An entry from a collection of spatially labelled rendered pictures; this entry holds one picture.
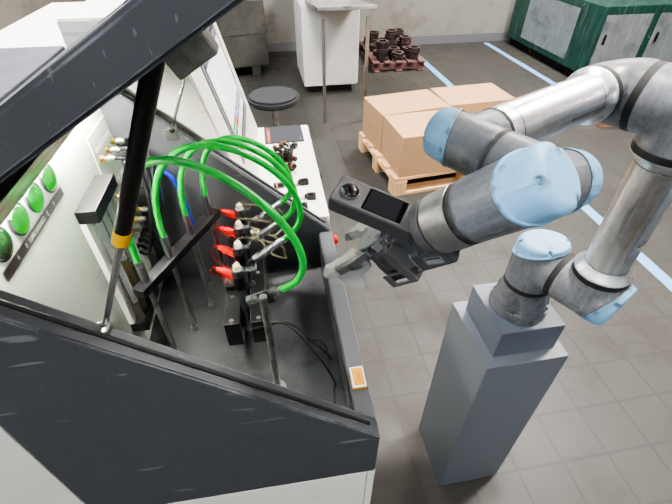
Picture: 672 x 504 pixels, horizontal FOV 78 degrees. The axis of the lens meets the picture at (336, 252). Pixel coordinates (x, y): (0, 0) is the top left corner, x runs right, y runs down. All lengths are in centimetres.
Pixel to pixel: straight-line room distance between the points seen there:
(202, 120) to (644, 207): 98
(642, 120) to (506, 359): 67
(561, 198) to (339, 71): 476
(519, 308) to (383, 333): 118
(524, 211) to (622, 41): 595
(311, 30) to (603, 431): 428
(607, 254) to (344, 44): 435
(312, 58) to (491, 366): 427
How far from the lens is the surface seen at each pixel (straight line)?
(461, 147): 56
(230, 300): 108
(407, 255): 56
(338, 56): 507
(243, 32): 563
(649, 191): 91
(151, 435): 80
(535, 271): 108
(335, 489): 109
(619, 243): 97
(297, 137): 180
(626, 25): 629
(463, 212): 45
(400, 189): 322
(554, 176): 42
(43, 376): 68
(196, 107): 115
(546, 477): 205
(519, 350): 126
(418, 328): 229
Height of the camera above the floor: 175
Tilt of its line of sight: 41 degrees down
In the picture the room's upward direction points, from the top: straight up
